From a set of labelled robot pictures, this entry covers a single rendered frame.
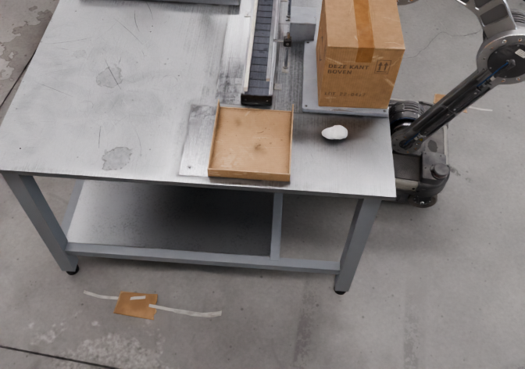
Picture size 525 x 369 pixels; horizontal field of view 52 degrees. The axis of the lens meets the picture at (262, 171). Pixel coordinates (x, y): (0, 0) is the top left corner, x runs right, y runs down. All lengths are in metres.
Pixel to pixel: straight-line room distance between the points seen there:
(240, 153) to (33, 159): 0.66
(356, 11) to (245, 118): 0.51
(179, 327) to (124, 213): 0.54
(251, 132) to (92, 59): 0.70
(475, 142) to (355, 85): 1.40
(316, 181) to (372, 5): 0.62
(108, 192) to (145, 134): 0.69
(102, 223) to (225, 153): 0.83
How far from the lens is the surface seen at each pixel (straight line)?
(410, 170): 2.57
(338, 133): 1.81
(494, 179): 3.00
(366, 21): 1.83
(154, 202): 2.42
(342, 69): 1.78
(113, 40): 2.22
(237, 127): 1.84
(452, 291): 2.59
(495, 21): 2.15
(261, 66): 1.98
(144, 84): 2.01
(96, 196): 2.49
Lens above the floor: 2.22
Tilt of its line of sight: 54 degrees down
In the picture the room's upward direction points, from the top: 2 degrees clockwise
